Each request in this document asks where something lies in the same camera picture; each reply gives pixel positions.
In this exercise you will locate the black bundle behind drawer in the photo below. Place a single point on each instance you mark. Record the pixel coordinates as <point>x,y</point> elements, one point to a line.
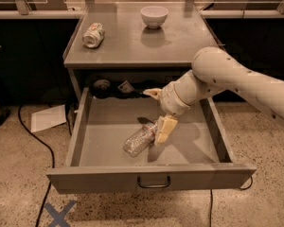
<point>103,88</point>

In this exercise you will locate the black drawer handle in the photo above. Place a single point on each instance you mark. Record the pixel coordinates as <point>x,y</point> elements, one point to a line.
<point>153,183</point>

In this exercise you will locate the crushed soda can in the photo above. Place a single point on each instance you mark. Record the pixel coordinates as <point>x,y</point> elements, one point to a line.
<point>94,35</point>

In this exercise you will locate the blue tape cross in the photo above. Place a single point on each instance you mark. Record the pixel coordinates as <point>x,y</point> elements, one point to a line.
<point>59,216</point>

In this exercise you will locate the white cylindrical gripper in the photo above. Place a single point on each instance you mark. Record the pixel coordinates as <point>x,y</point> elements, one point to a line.
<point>169,100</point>

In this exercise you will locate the white ceramic bowl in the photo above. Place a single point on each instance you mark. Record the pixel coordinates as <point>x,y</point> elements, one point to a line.
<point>154,16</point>

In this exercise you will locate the grey metal cabinet counter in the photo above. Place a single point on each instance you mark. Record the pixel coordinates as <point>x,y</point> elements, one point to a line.
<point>129,44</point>

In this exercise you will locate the clear plastic water bottle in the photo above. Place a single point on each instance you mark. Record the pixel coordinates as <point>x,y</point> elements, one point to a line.
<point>141,139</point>

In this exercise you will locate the white paper sheet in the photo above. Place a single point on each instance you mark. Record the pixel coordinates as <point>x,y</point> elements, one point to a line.
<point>46,119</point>

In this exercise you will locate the grey open drawer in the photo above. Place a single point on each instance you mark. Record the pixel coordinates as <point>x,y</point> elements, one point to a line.
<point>196,155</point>

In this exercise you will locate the white tag card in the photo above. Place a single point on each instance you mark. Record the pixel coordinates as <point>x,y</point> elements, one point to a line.
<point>125,87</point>

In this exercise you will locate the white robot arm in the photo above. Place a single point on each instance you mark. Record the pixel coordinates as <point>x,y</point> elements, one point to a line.
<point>214,71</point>

